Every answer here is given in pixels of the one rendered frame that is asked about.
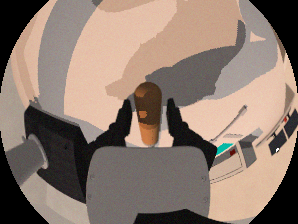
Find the teal square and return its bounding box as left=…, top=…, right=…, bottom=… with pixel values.
left=216, top=143, right=233, bottom=155

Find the red block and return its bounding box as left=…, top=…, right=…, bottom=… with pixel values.
left=230, top=149, right=236, bottom=156

